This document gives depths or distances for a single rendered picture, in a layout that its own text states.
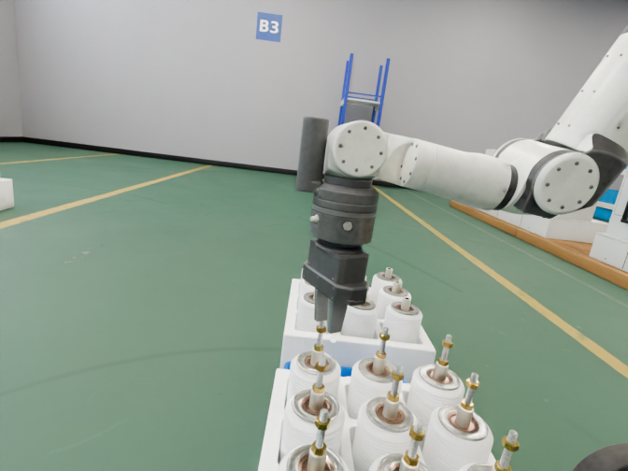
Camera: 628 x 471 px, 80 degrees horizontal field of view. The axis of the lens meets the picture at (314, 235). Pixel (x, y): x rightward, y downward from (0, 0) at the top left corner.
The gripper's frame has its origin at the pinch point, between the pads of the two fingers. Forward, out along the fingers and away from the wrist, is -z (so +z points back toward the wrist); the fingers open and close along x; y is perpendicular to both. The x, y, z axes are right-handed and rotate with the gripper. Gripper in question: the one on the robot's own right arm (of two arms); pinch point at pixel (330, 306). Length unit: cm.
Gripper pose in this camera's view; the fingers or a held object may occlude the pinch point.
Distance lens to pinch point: 56.3
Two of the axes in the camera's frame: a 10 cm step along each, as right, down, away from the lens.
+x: -5.0, -2.7, 8.2
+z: 1.2, -9.6, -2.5
